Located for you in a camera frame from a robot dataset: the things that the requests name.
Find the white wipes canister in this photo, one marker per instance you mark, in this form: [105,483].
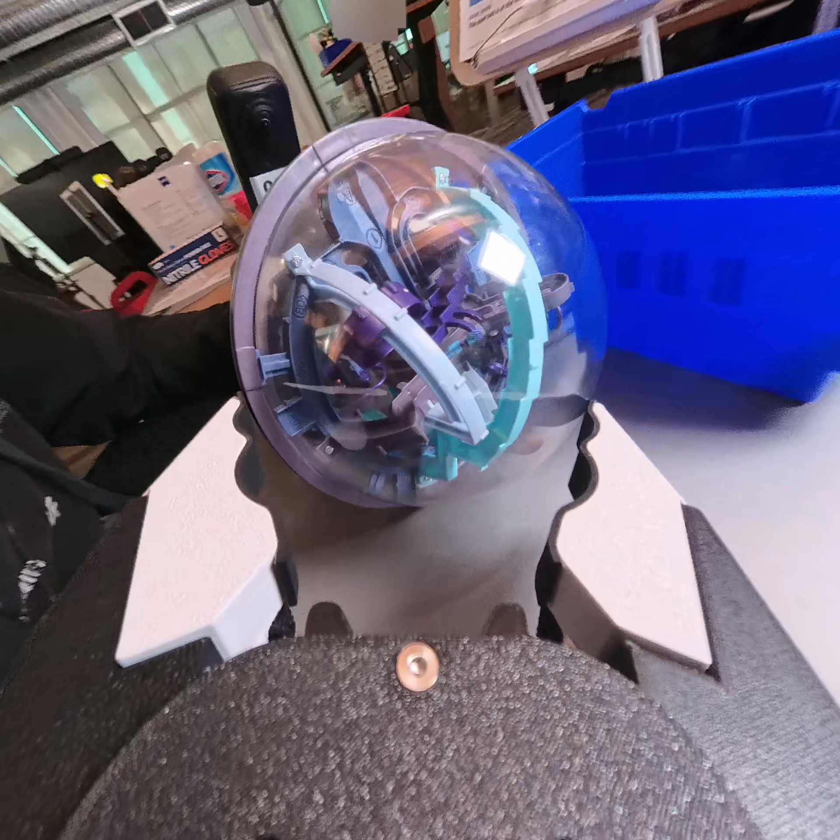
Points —
[223,177]

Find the blue white glove box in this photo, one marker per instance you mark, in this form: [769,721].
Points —
[194,252]

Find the black monitor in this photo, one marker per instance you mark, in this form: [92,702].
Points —
[59,204]

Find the clear plastic maze ball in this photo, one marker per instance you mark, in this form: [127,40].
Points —
[414,309]

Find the white printed sign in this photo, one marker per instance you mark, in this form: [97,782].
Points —
[168,204]

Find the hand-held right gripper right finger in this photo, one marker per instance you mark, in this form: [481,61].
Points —
[630,551]

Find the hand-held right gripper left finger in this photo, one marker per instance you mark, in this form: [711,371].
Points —
[197,551]

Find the blue plastic bin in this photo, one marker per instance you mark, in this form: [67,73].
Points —
[709,210]

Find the wooden instruction board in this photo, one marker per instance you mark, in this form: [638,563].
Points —
[551,33]

